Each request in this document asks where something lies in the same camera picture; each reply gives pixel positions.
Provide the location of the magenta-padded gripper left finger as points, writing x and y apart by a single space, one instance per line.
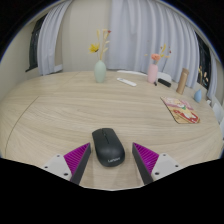
68 166

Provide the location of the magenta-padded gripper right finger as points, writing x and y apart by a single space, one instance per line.
156 166

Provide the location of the black computer mouse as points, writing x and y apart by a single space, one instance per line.
108 147

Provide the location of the cartoon print mouse pad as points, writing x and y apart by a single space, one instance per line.
181 110

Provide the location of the blue vase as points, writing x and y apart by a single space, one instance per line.
198 96

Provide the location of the white chairs group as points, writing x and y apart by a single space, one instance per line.
218 111

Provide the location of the bronze drink bottle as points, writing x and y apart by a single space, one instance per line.
182 81

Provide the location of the white remote control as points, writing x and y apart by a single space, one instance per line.
126 82

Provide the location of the pink vase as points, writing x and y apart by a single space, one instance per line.
152 74

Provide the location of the pale green vase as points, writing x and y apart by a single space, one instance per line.
100 72

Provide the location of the narrow white curtain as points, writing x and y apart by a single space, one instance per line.
50 43
212 81

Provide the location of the dark window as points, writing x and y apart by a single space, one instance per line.
202 60
34 46

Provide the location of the yellow dried flower bunch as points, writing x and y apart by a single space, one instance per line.
101 45

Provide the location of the wide white curtain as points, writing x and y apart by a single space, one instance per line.
143 33

